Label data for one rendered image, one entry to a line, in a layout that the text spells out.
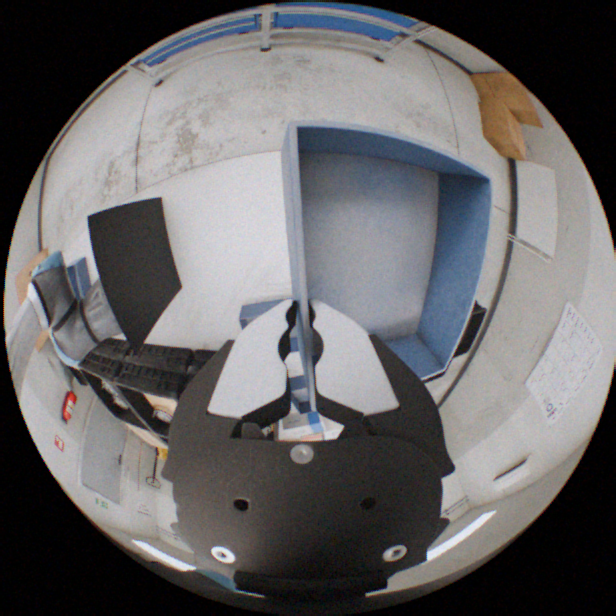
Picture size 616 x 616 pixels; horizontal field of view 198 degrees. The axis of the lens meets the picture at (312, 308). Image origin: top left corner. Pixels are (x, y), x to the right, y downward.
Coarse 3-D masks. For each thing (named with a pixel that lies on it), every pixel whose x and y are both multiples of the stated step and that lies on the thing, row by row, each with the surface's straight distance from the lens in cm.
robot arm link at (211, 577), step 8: (64, 488) 52; (112, 536) 36; (136, 552) 32; (152, 560) 31; (168, 568) 29; (200, 568) 31; (184, 576) 27; (192, 576) 27; (200, 576) 28; (208, 576) 28; (216, 576) 29; (224, 576) 30; (208, 584) 26; (216, 584) 27; (224, 584) 28; (232, 584) 29; (240, 592) 29
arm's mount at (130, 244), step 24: (96, 216) 41; (120, 216) 46; (144, 216) 53; (96, 240) 40; (120, 240) 45; (144, 240) 51; (168, 240) 61; (96, 264) 39; (120, 264) 44; (144, 264) 50; (168, 264) 59; (120, 288) 42; (144, 288) 48; (168, 288) 57; (120, 312) 42; (144, 312) 47; (144, 336) 46
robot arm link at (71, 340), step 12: (72, 312) 52; (60, 324) 51; (72, 324) 51; (60, 336) 53; (72, 336) 52; (84, 336) 51; (60, 348) 55; (72, 348) 53; (84, 348) 53; (72, 360) 55
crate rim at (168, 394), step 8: (120, 384) 77; (128, 384) 74; (136, 384) 73; (120, 392) 84; (144, 392) 70; (152, 392) 68; (160, 392) 66; (168, 392) 65; (176, 392) 65; (128, 400) 87; (176, 400) 64
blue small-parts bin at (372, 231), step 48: (288, 144) 9; (336, 144) 13; (384, 144) 13; (288, 192) 11; (336, 192) 16; (384, 192) 18; (432, 192) 21; (480, 192) 19; (288, 240) 14; (336, 240) 17; (384, 240) 18; (432, 240) 22; (480, 240) 18; (336, 288) 18; (384, 288) 20; (432, 288) 23; (384, 336) 24; (432, 336) 24
